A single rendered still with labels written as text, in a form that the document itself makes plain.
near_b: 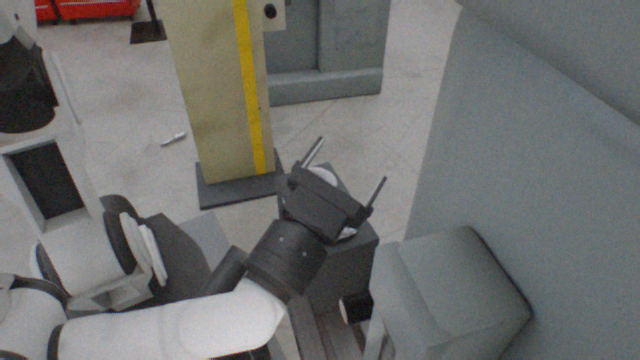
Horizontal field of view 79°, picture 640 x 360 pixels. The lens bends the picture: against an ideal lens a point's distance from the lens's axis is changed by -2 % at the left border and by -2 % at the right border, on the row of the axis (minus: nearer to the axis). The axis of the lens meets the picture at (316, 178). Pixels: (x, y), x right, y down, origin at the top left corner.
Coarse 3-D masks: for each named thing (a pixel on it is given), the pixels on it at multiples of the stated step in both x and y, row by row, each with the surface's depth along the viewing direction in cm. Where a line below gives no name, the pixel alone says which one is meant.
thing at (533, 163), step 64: (448, 64) 15; (512, 64) 12; (448, 128) 16; (512, 128) 12; (576, 128) 10; (448, 192) 16; (512, 192) 13; (576, 192) 10; (512, 256) 13; (576, 256) 11; (576, 320) 11
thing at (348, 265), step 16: (288, 176) 80; (320, 176) 78; (336, 176) 80; (288, 192) 77; (368, 224) 71; (352, 240) 68; (368, 240) 68; (336, 256) 67; (352, 256) 69; (368, 256) 71; (320, 272) 68; (336, 272) 70; (352, 272) 73; (368, 272) 75; (320, 288) 72; (336, 288) 74; (352, 288) 77; (368, 288) 79; (320, 304) 76; (336, 304) 78
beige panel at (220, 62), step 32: (160, 0) 161; (192, 0) 164; (224, 0) 168; (256, 0) 172; (192, 32) 173; (224, 32) 177; (256, 32) 181; (192, 64) 182; (224, 64) 187; (256, 64) 192; (192, 96) 193; (224, 96) 198; (256, 96) 203; (192, 128) 205; (224, 128) 211; (256, 128) 216; (224, 160) 225; (256, 160) 231; (224, 192) 229; (256, 192) 229
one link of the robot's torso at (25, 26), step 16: (0, 0) 40; (16, 0) 45; (32, 0) 55; (0, 16) 41; (16, 16) 44; (32, 16) 54; (0, 32) 42; (16, 32) 48; (32, 32) 52; (0, 48) 46; (16, 48) 49; (32, 48) 55; (0, 64) 48; (16, 64) 51; (32, 64) 55; (0, 80) 50; (16, 80) 53
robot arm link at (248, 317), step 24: (168, 312) 45; (192, 312) 43; (216, 312) 44; (240, 312) 44; (264, 312) 45; (168, 336) 44; (192, 336) 43; (216, 336) 43; (240, 336) 44; (264, 336) 44
